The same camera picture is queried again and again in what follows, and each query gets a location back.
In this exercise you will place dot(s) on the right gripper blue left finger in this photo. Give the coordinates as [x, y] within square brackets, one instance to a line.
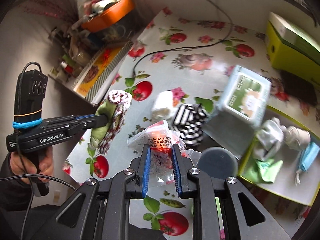
[141, 165]

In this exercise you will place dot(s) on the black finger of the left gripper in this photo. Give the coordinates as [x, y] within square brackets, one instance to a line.
[76, 126]

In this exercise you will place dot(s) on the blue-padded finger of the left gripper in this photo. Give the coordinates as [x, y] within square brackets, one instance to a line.
[90, 116]

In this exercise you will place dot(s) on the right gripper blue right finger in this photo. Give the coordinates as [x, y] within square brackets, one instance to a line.
[181, 166]

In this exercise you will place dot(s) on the red white snack packet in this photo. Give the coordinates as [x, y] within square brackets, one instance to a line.
[161, 138]

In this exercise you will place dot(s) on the green red-white patterned cloth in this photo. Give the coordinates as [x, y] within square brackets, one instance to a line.
[114, 106]

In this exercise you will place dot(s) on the black white striped sock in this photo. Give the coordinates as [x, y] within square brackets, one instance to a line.
[188, 121]

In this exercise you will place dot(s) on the person's left hand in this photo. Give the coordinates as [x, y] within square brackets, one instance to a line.
[46, 164]

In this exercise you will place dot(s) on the round clear lidded container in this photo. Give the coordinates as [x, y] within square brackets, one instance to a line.
[218, 163]

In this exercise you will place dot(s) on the white rolled towel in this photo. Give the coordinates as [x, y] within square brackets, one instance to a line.
[163, 106]

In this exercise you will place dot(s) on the wet wipes pack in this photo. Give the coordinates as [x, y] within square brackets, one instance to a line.
[239, 111]

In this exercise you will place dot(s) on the floral vinyl tablecloth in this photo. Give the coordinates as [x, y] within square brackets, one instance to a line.
[194, 60]

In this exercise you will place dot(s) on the yellow patterned book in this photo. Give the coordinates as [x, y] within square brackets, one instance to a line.
[99, 68]

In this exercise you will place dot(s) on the light green cloth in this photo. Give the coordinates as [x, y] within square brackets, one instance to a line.
[263, 171]

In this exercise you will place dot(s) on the grey white sock pair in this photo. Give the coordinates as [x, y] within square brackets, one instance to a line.
[269, 139]

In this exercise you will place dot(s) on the yellow-green shallow box tray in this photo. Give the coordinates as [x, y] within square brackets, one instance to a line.
[284, 186]

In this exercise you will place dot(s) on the orange basin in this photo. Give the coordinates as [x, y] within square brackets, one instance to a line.
[109, 17]

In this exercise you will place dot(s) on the white rolled bandage sock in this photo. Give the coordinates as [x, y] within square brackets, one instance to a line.
[296, 138]

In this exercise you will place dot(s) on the blue face mask pack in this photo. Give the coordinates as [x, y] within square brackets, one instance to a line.
[308, 156]

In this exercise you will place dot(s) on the black phone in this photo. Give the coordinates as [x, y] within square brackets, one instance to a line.
[298, 87]

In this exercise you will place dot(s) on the yellow-green cardboard box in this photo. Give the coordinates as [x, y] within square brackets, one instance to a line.
[285, 56]

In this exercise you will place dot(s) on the green white carton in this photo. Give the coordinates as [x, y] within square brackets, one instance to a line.
[295, 37]

